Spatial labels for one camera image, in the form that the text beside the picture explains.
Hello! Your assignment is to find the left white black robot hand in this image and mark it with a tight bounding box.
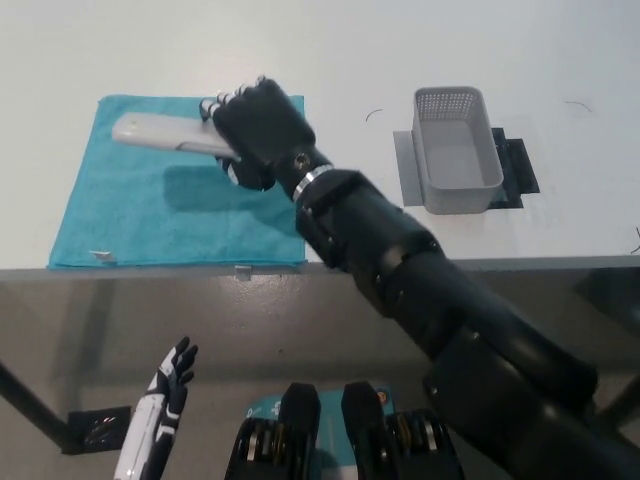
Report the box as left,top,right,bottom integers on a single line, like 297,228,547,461
112,335,199,480

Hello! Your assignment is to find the black robot legs and base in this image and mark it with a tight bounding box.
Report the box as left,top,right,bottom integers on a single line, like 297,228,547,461
222,381,469,480

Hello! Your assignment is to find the black diagonal table leg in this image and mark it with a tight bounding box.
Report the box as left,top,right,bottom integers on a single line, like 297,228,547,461
0,359,70,444

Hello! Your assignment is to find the black floor foot plate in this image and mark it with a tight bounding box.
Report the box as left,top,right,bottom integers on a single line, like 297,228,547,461
61,406,135,457

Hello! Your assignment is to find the small gray perforated plastic basket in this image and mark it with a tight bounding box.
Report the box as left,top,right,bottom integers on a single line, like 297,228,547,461
412,86,504,216

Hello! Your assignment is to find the black tape patch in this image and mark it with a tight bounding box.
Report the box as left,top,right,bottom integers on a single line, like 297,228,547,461
490,126,542,211

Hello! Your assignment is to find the teal microfiber cloth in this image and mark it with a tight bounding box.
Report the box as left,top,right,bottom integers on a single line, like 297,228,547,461
46,93,309,271

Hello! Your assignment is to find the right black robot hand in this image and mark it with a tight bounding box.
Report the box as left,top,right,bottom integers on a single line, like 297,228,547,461
199,74,334,195

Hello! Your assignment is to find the white calculator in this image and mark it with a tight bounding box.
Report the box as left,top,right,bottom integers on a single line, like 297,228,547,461
110,113,242,163

